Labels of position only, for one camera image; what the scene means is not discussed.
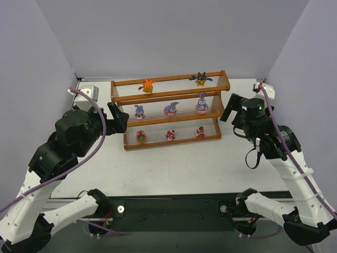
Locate purple bunny holding strawberry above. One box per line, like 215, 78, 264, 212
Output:
134, 105, 145, 121

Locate pink bear holding strawberry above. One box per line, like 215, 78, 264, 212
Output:
136, 130, 147, 144

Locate orange fish toy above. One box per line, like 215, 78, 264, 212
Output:
138, 79, 155, 93

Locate black winged bird toy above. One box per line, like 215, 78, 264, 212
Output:
189, 72, 213, 87

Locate pink bear strawberry cake toy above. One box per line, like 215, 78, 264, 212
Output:
195, 126, 206, 138

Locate purple bunny donut toy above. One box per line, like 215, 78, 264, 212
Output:
163, 102, 179, 117

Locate pink bear cupcake toy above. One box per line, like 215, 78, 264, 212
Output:
165, 130, 175, 141

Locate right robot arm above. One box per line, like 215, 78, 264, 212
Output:
220, 94, 336, 246

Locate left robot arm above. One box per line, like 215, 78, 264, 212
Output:
1, 102, 129, 252

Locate wooden three-tier shelf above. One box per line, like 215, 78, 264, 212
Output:
111, 70, 230, 150

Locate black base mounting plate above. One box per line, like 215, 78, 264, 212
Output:
87, 193, 254, 235

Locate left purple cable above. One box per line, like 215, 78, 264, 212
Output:
0, 89, 107, 214

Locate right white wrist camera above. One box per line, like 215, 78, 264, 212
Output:
253, 82, 275, 106

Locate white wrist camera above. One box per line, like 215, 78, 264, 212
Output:
67, 85, 99, 111
253, 82, 275, 106

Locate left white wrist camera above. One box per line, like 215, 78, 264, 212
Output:
67, 85, 99, 111

